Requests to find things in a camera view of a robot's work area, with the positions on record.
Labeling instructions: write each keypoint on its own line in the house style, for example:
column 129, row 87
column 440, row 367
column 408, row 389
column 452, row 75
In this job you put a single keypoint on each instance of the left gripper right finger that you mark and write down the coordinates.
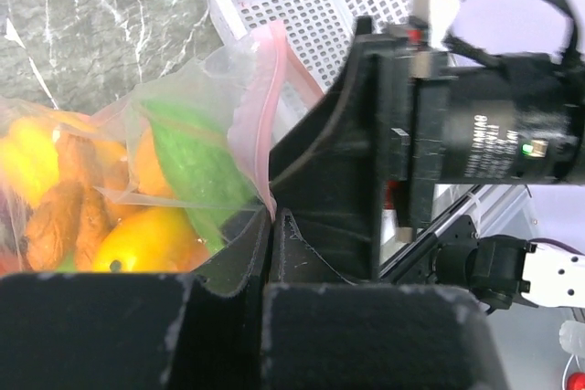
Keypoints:
column 305, row 329

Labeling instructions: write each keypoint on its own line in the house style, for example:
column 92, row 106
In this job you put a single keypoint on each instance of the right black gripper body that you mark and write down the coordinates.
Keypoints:
column 514, row 119

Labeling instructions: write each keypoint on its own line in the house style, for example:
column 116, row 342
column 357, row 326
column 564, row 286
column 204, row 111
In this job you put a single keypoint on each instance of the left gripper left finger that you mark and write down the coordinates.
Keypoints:
column 226, row 306

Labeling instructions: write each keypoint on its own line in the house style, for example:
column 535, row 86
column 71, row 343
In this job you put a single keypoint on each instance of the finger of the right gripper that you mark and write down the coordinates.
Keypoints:
column 323, row 172

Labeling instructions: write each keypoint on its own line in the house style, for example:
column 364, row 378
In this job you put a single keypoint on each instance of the orange mango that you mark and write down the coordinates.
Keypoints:
column 157, row 239

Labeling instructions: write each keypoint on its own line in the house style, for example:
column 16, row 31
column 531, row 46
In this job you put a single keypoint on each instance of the green cucumber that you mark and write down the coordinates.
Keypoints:
column 194, row 157

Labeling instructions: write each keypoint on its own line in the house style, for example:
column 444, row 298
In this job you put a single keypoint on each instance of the clear zip top bag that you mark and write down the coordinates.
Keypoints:
column 150, row 182

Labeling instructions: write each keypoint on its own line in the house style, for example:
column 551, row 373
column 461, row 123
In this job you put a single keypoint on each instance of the orange fried food piece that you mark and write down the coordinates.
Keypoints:
column 73, row 216

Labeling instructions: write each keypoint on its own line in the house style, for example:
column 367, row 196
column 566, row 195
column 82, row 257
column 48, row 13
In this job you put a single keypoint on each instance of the yellow bell pepper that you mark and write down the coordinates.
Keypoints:
column 29, row 159

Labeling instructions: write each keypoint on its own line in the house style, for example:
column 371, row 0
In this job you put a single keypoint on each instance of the orange pumpkin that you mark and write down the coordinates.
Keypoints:
column 10, row 262

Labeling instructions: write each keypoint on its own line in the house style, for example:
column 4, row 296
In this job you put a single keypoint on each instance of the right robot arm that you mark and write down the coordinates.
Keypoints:
column 493, row 268

